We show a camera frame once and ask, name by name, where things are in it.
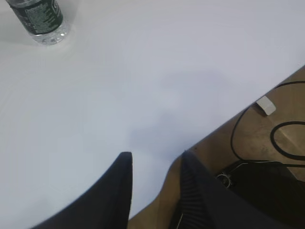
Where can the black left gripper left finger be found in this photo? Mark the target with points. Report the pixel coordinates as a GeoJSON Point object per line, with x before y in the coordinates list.
{"type": "Point", "coordinates": [106, 205]}

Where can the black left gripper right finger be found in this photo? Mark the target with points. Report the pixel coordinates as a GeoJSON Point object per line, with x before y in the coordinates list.
{"type": "Point", "coordinates": [207, 204]}

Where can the clear water bottle green label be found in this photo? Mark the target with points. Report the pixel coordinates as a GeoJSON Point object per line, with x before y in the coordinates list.
{"type": "Point", "coordinates": [42, 19]}

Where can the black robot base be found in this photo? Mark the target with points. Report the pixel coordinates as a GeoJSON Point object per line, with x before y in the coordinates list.
{"type": "Point", "coordinates": [267, 186]}

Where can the white table foot pad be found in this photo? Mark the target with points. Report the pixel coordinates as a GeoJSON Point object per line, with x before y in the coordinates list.
{"type": "Point", "coordinates": [266, 105]}

